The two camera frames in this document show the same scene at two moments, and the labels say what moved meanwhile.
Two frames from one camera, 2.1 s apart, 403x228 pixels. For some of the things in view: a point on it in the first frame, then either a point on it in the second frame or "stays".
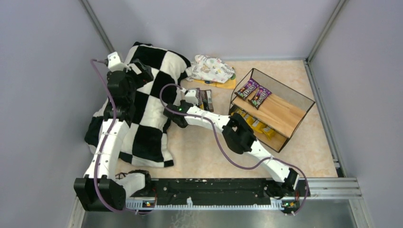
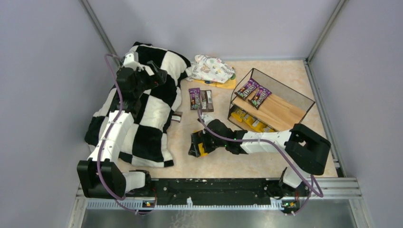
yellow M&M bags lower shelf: [256, 125] stays
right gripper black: [205, 99] to [205, 142]
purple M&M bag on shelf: [247, 89] stays
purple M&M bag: [260, 96] stays
